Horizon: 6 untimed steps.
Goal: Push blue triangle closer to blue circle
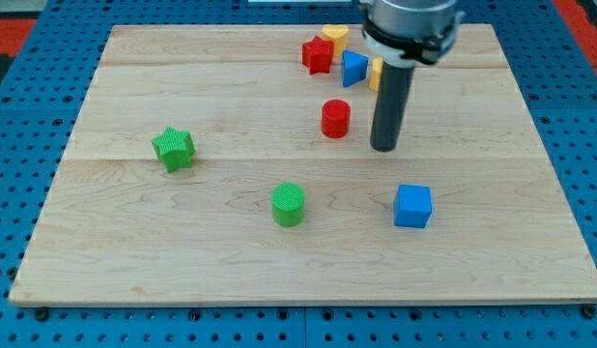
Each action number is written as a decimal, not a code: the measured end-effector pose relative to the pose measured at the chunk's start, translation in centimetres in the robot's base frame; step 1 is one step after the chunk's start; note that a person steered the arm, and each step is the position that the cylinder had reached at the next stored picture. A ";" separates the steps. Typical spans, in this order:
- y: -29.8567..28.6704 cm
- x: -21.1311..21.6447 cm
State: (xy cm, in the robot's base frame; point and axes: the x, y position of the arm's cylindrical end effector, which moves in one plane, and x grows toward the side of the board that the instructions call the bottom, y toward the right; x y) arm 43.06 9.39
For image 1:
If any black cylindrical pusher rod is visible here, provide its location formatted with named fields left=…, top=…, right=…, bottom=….
left=370, top=62, right=414, bottom=152

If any blue triangle block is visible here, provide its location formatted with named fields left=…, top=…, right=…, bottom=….
left=341, top=50, right=369, bottom=87

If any wooden board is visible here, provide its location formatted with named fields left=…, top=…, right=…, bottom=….
left=9, top=24, right=597, bottom=307

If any red star block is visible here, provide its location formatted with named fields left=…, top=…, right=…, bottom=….
left=301, top=36, right=334, bottom=74

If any green star block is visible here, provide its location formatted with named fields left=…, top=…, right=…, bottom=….
left=151, top=127, right=195, bottom=172

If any yellow block behind rod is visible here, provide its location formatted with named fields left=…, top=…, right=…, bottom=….
left=369, top=57, right=384, bottom=92

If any green cylinder block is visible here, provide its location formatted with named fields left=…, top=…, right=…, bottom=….
left=271, top=183, right=305, bottom=227

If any red cylinder block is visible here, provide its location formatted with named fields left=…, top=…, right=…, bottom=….
left=321, top=99, right=352, bottom=138

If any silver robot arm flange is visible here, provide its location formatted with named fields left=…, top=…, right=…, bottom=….
left=358, top=0, right=465, bottom=68

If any yellow heart block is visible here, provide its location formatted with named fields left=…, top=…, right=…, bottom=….
left=322, top=24, right=349, bottom=58

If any blue cube block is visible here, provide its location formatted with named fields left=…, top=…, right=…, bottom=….
left=393, top=184, right=433, bottom=228

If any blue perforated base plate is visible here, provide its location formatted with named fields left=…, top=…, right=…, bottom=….
left=0, top=0, right=597, bottom=347

